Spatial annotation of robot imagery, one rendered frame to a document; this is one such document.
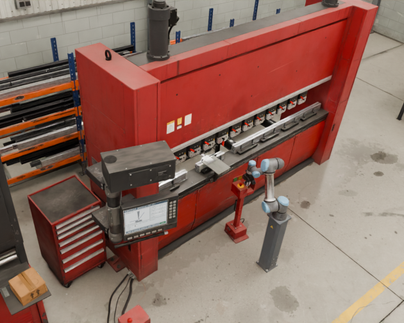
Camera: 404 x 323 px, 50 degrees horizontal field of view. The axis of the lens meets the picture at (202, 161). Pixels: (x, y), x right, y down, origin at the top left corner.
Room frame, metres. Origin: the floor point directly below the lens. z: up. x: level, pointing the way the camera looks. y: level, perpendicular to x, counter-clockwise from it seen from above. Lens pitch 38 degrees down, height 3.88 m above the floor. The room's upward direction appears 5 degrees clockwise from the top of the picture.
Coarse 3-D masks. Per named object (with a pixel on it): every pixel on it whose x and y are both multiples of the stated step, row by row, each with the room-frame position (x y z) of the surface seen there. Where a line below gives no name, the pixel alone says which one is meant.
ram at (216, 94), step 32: (320, 32) 4.84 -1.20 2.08; (224, 64) 3.75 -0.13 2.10; (256, 64) 4.08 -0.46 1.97; (288, 64) 4.49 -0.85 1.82; (320, 64) 4.97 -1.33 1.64; (160, 96) 3.21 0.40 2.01; (192, 96) 3.48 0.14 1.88; (224, 96) 3.79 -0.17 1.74; (256, 96) 4.15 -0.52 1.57; (160, 128) 3.22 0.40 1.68; (192, 128) 3.50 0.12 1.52; (224, 128) 3.83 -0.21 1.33
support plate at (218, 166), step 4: (212, 156) 3.76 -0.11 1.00; (204, 160) 3.67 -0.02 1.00; (216, 160) 3.69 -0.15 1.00; (220, 160) 3.70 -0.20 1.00; (212, 164) 3.62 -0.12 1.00; (216, 164) 3.63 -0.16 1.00; (220, 164) 3.63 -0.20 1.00; (224, 164) 3.64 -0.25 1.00; (212, 168) 3.56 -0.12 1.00; (216, 168) 3.56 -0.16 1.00; (220, 168) 3.57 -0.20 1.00; (224, 168) 3.57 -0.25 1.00; (228, 168) 3.58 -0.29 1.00; (216, 172) 3.49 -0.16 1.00; (220, 172) 3.49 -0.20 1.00
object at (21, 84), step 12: (120, 48) 5.27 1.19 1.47; (132, 48) 5.37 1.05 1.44; (60, 60) 4.75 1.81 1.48; (12, 72) 4.36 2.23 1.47; (24, 72) 4.43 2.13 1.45; (36, 72) 4.41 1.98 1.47; (48, 72) 4.46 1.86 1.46; (60, 72) 4.51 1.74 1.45; (0, 84) 4.09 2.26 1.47; (12, 84) 4.14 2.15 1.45; (24, 84) 4.18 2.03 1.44; (36, 84) 4.16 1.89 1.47; (48, 84) 4.23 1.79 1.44; (0, 96) 3.89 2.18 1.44; (12, 96) 3.97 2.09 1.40
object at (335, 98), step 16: (320, 0) 5.54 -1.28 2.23; (352, 0) 5.40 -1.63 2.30; (352, 16) 5.20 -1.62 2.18; (368, 16) 5.14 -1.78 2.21; (352, 32) 5.16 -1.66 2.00; (368, 32) 5.23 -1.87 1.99; (352, 48) 5.12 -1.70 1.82; (336, 64) 5.22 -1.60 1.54; (352, 64) 5.12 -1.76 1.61; (336, 80) 5.18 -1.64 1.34; (352, 80) 5.22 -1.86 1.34; (320, 96) 5.29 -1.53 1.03; (336, 96) 5.13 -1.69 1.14; (288, 112) 5.60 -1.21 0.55; (336, 112) 5.09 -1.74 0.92; (336, 128) 5.19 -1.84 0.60; (320, 144) 5.15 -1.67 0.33; (320, 160) 5.09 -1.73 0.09
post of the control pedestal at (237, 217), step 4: (240, 200) 3.57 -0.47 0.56; (240, 204) 3.58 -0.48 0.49; (236, 208) 3.61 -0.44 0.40; (240, 208) 3.58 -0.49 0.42; (236, 212) 3.60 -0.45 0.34; (240, 212) 3.59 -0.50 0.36; (236, 216) 3.59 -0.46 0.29; (240, 216) 3.60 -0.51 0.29; (236, 220) 3.58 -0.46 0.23; (236, 224) 3.57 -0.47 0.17
